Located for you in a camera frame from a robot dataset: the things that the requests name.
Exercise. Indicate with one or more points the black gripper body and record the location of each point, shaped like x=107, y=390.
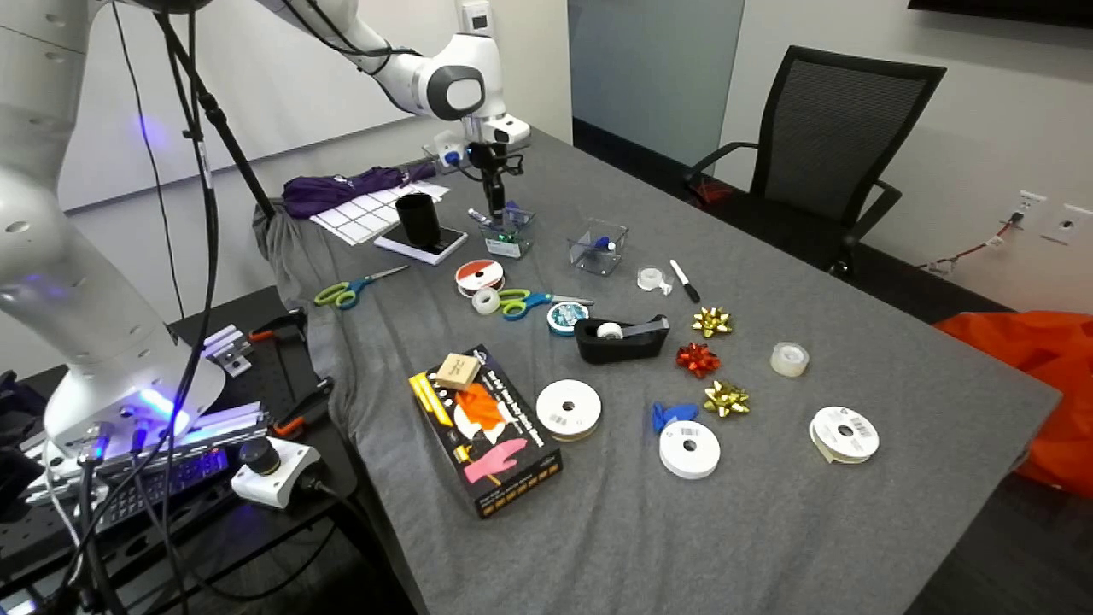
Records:
x=496, y=162

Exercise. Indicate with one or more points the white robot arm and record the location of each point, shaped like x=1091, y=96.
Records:
x=91, y=284

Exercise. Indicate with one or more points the clear square container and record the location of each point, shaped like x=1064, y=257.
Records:
x=510, y=241

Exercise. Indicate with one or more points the red ribbon spool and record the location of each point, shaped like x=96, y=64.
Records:
x=480, y=275

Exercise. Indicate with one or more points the white tape roll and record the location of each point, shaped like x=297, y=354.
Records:
x=486, y=303

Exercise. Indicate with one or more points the clear container blue contents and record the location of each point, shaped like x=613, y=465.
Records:
x=600, y=252

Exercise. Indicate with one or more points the small clear tape dispenser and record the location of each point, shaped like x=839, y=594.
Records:
x=653, y=283

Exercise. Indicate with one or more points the black tape dispenser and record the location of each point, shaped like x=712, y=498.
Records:
x=620, y=342

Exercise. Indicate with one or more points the gold gift bow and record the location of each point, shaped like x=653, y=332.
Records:
x=712, y=321
x=726, y=397

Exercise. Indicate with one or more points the red gift bow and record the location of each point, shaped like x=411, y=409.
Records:
x=699, y=359

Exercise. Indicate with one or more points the white spool blue ribbon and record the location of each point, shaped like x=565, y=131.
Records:
x=688, y=448

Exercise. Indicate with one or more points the purple marker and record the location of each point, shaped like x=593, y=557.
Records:
x=480, y=218

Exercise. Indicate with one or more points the white tablet device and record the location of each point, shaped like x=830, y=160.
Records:
x=439, y=249

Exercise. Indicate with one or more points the black mug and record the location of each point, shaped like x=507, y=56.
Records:
x=416, y=224

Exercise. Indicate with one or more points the small blue green scissors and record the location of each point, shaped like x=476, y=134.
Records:
x=517, y=303

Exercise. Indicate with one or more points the teal line spool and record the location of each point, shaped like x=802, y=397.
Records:
x=565, y=319

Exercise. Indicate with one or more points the purple cloth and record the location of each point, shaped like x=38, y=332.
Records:
x=329, y=193

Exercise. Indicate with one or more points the large blue green scissors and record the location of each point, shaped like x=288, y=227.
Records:
x=341, y=294

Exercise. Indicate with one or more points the black box colourful print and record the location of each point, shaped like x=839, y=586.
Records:
x=483, y=432

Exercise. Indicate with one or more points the orange black hand tool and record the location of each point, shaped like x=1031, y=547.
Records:
x=300, y=413
x=277, y=331

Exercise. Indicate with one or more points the black stand pole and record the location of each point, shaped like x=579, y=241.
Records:
x=209, y=105

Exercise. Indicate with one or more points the black office chair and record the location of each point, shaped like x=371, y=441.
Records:
x=841, y=126

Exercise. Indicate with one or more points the white box black knob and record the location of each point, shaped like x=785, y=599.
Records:
x=275, y=472

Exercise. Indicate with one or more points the orange bag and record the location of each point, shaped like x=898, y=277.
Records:
x=1037, y=365

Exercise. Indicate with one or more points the white wall thermostat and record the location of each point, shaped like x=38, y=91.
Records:
x=480, y=16

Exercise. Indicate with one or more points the black wall television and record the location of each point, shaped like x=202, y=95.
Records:
x=1003, y=7

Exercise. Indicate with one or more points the white wall outlet plate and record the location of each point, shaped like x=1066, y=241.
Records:
x=1066, y=224

